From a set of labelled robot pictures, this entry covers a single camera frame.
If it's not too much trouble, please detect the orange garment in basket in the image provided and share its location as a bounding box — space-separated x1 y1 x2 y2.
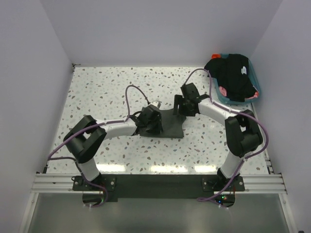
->
211 54 221 59

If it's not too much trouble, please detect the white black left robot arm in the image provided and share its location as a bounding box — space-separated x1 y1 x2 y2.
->
63 103 163 190

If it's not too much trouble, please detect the teal plastic laundry basket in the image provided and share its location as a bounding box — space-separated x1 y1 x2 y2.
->
212 53 262 106

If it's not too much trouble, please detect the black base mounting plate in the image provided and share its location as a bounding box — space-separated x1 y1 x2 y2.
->
71 174 245 206

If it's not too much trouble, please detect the aluminium frame rail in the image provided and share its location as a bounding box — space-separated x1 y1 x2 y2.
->
31 173 287 194

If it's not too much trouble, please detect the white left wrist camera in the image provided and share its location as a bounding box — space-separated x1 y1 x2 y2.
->
149 100 161 109

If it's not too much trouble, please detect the grey t shirt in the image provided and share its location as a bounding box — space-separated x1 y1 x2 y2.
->
139 109 187 139

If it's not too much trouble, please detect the black t shirt in basket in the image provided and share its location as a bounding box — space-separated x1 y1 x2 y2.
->
203 53 258 102

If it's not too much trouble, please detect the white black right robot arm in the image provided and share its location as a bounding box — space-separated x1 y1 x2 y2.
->
173 83 263 191

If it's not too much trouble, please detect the pink garment in basket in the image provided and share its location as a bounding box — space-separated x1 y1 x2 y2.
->
219 86 227 97

